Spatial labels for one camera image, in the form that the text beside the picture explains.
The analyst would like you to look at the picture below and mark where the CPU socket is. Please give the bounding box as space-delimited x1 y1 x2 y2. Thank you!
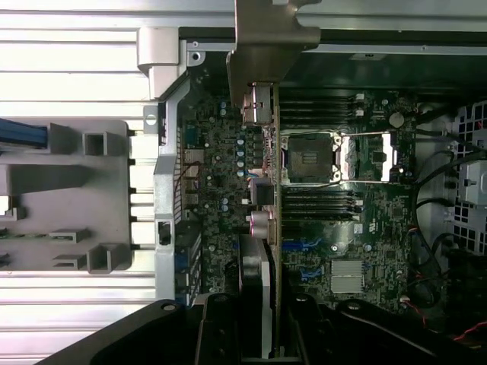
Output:
283 132 339 186

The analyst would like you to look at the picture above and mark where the green motherboard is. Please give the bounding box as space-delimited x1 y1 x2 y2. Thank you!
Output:
178 68 419 316

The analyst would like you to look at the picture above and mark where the hard disk in blue carrier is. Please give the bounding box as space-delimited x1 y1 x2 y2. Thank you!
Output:
0 116 49 151

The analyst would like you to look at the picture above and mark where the green RAM stick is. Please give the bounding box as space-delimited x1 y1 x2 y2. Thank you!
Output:
0 227 50 240

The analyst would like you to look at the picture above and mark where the open black PC case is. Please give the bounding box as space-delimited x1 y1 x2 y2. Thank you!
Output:
136 26 487 365

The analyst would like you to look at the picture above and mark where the grey parts rack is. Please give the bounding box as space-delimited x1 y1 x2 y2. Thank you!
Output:
0 117 134 275

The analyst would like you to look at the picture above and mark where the black fan shroud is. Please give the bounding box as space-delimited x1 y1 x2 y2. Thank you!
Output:
447 243 487 335

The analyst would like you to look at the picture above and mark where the metal disk bay cage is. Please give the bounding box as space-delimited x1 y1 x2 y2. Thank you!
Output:
452 102 487 259

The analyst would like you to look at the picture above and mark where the blue expansion slot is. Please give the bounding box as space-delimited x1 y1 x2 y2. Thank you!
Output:
282 236 328 254

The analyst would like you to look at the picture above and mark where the red wire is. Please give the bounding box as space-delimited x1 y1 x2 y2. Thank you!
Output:
454 321 487 343

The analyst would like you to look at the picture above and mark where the small silver heat sink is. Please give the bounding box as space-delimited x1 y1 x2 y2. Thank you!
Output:
329 259 364 294

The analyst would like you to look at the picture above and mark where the metal socket cover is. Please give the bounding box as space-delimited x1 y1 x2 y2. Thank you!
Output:
338 131 400 183

